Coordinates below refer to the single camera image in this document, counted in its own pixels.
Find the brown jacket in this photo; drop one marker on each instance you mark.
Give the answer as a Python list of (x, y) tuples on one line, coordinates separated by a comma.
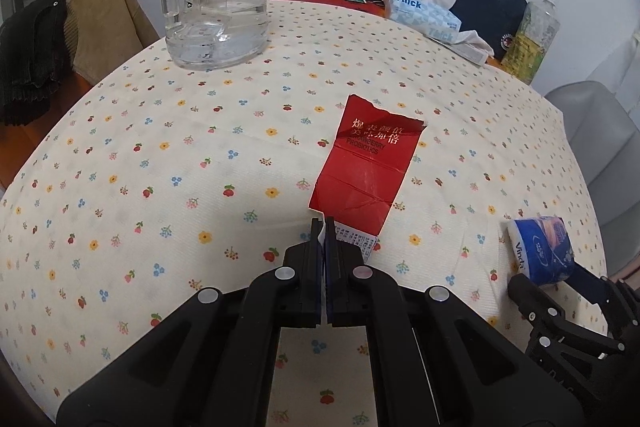
[(100, 17)]

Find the clear bottle green label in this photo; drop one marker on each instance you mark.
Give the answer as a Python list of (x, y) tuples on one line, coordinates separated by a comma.
[(530, 42)]

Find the floral tablecloth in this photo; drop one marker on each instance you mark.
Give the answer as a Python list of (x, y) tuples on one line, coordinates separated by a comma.
[(150, 132)]

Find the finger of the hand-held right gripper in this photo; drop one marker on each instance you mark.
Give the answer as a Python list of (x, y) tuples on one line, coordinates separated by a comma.
[(592, 282), (531, 298)]

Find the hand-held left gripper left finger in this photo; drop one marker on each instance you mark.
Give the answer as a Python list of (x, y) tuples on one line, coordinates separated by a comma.
[(314, 287)]

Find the red carton piece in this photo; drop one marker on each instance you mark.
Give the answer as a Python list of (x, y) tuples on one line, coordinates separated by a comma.
[(365, 167)]

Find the blue tissue packet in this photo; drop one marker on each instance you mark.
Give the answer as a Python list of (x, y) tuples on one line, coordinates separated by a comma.
[(542, 247)]

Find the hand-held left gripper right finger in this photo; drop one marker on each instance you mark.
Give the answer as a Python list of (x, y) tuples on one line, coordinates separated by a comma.
[(334, 287)]

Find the black garment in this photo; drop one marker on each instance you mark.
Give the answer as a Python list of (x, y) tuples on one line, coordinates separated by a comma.
[(30, 52)]

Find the blue white tissue pack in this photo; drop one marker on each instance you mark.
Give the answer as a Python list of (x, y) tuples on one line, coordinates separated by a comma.
[(420, 14)]

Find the navy lunch bag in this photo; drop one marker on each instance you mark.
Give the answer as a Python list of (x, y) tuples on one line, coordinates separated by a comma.
[(480, 7)]

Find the grey chair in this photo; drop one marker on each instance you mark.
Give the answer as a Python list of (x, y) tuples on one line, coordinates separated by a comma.
[(600, 132)]

